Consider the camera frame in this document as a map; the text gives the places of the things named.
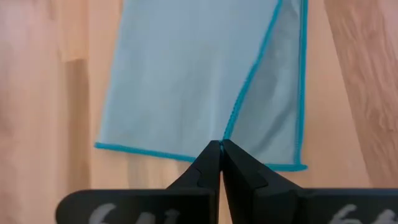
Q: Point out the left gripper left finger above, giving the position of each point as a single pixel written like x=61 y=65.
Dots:
x=155 y=205

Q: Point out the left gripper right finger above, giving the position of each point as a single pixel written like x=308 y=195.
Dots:
x=280 y=205

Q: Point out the blue towel with teal edge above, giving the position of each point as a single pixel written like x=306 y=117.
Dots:
x=180 y=77

